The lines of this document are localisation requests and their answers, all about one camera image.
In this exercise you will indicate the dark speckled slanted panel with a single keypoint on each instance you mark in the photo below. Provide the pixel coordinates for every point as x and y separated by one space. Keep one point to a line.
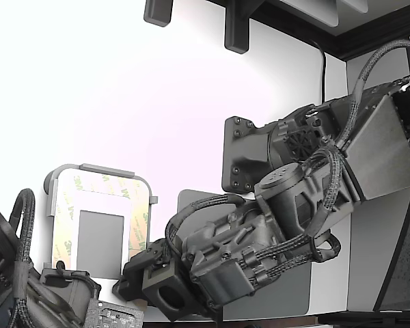
406 246

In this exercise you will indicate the tan printed adhesive liner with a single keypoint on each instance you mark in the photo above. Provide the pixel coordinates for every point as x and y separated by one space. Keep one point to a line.
138 212

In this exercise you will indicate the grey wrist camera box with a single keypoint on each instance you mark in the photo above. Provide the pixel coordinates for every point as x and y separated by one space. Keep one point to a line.
157 283

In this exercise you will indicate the grey rubber mat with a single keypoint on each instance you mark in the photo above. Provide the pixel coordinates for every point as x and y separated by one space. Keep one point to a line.
287 294

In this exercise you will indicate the grey perforated circuit board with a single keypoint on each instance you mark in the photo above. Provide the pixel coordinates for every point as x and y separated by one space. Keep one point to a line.
116 316

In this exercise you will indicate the small black bracket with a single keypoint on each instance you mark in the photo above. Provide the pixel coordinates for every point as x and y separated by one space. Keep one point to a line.
157 12

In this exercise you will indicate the tall black bracket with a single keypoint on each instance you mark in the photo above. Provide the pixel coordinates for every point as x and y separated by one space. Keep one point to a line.
237 30

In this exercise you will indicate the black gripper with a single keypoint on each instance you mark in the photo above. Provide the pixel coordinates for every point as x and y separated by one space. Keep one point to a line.
150 256

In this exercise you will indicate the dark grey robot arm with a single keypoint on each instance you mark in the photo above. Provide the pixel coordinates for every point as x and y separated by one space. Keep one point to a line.
379 153

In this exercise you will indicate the black idle gripper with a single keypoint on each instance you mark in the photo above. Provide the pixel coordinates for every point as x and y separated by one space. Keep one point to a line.
71 290

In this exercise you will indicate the black overhead frame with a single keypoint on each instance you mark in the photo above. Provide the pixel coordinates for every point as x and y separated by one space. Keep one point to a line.
345 44

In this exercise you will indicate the grey fixture with black legs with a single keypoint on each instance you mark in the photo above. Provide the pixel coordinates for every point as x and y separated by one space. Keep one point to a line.
106 169

